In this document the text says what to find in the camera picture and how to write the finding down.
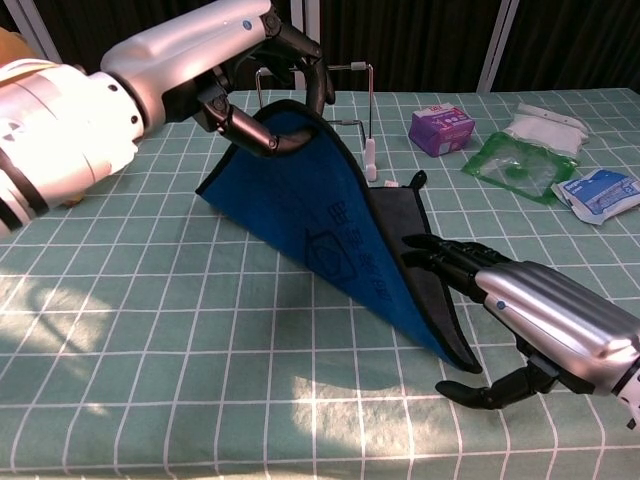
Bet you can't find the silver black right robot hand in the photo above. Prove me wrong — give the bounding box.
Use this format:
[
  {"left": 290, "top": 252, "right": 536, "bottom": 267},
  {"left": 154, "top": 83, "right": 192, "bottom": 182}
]
[{"left": 399, "top": 232, "right": 640, "bottom": 411}]

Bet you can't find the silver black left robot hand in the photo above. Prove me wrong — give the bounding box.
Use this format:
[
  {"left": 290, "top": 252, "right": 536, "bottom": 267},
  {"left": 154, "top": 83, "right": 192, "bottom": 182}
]
[{"left": 99, "top": 0, "right": 336, "bottom": 159}]

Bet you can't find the blue cloth bag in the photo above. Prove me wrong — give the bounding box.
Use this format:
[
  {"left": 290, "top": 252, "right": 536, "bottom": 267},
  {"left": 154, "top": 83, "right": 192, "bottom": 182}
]
[{"left": 194, "top": 98, "right": 484, "bottom": 374}]

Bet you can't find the blue white wipe packet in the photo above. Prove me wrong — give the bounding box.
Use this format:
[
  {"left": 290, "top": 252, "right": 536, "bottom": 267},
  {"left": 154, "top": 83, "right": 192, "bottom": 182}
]
[{"left": 551, "top": 167, "right": 640, "bottom": 227}]

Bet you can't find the green transparent plastic bag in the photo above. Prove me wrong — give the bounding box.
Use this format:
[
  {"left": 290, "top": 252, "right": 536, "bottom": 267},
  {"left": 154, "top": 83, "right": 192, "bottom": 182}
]
[{"left": 459, "top": 132, "right": 579, "bottom": 206}]

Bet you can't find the white cloth packet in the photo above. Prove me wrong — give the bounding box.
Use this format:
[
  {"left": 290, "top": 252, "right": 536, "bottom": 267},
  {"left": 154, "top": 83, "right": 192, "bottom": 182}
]
[{"left": 502, "top": 102, "right": 591, "bottom": 161}]

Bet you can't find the purple tissue pack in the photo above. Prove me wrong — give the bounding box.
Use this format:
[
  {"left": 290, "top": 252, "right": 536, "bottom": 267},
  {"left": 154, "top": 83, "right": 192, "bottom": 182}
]
[{"left": 408, "top": 103, "right": 475, "bottom": 159}]

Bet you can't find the green checked tablecloth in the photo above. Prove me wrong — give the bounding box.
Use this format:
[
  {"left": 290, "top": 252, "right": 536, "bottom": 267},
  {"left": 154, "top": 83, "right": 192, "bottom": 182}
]
[{"left": 0, "top": 87, "right": 640, "bottom": 480}]

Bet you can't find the metal wire hanger rack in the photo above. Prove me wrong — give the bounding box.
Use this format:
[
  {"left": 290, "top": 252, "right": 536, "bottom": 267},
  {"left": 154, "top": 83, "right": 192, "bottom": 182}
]
[{"left": 254, "top": 60, "right": 379, "bottom": 181}]

